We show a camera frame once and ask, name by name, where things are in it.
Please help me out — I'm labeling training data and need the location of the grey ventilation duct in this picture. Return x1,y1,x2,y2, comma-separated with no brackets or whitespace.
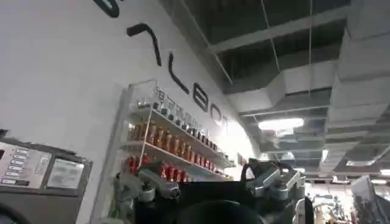
225,60,339,114

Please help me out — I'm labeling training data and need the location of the grey dryer with control panel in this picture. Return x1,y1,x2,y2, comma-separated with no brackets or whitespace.
0,129,94,224

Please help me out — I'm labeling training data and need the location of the white shelf with bottles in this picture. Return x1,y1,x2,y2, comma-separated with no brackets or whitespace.
117,80,237,183

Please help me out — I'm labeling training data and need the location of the bright ceiling lamp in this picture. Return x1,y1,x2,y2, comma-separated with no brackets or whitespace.
258,117,305,132

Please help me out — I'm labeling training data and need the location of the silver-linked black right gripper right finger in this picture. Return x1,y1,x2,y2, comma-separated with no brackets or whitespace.
245,161,307,201

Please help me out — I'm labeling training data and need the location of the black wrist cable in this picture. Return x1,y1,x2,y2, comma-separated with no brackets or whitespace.
240,163,255,183

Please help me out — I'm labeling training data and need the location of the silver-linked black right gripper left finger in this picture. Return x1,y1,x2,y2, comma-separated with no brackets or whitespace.
136,169,181,203

